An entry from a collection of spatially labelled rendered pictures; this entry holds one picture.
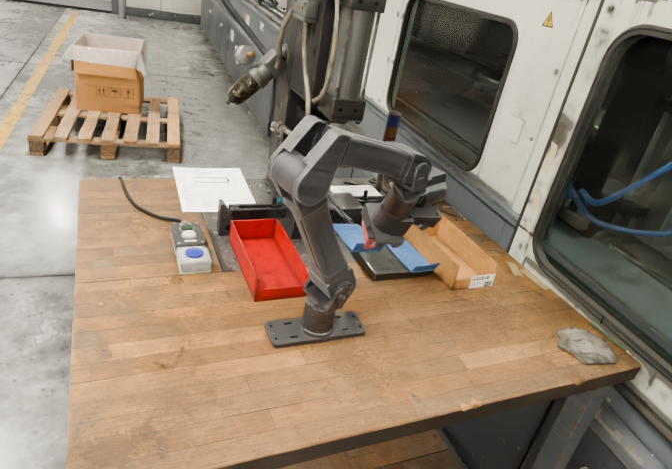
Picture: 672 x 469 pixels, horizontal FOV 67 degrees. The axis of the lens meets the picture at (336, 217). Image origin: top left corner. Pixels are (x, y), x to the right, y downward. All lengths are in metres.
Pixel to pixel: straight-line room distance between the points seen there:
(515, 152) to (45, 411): 1.81
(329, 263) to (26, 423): 1.46
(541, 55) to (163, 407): 1.34
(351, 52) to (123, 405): 0.84
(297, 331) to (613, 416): 0.82
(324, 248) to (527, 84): 0.98
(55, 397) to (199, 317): 1.21
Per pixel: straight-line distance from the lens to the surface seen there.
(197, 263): 1.16
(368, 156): 0.86
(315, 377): 0.96
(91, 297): 1.12
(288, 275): 1.19
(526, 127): 1.66
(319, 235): 0.87
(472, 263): 1.40
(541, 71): 1.65
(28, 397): 2.22
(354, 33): 1.21
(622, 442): 1.45
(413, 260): 1.32
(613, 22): 1.44
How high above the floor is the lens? 1.57
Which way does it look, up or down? 27 degrees down
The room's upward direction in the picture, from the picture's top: 11 degrees clockwise
